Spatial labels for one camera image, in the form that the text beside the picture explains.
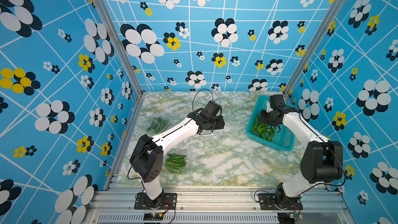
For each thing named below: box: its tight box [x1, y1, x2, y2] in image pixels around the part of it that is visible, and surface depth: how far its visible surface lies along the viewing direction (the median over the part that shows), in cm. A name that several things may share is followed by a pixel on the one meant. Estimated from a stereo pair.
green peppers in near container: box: [164, 154, 189, 175], surface depth 84 cm
